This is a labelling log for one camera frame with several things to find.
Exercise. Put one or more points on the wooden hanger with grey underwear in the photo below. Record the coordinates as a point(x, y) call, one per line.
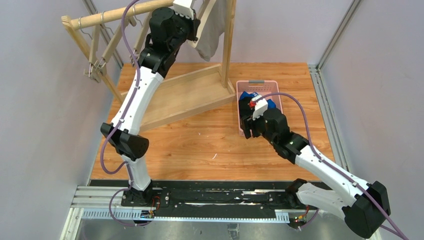
point(209, 22)

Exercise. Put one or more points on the wooden clip hanger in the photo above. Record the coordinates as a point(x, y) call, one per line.
point(109, 50)

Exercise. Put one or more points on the blue white underwear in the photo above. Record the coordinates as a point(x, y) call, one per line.
point(251, 97)

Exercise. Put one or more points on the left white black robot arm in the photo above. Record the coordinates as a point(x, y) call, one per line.
point(170, 28)

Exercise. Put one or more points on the grey underwear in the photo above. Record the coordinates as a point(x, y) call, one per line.
point(207, 49)

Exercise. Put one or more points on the empty wooden hanger left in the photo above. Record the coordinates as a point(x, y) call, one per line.
point(92, 58)

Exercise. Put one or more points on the pink plastic basket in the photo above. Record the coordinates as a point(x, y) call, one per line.
point(251, 88)

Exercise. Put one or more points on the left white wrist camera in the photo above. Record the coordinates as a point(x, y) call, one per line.
point(184, 8)

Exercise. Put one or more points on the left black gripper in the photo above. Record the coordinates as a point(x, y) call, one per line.
point(192, 25)

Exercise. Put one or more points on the aluminium frame post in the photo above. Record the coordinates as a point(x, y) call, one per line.
point(105, 32)
point(321, 90)

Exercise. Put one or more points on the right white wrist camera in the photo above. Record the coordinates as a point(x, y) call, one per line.
point(259, 106)

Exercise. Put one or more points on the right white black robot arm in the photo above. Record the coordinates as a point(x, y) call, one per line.
point(363, 206)

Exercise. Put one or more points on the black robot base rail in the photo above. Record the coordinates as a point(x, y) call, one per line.
point(223, 199)

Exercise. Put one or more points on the black underwear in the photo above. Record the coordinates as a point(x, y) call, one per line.
point(245, 108)

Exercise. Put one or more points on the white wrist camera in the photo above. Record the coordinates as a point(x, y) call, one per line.
point(259, 106)
point(184, 8)

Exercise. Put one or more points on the wooden clothes rack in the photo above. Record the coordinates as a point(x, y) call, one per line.
point(178, 97)

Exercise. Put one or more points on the aluminium frame post left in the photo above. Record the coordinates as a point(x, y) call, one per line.
point(105, 32)

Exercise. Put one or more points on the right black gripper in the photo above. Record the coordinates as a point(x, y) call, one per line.
point(253, 125)

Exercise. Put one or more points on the aluminium frame post right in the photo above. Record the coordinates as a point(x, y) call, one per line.
point(321, 90)

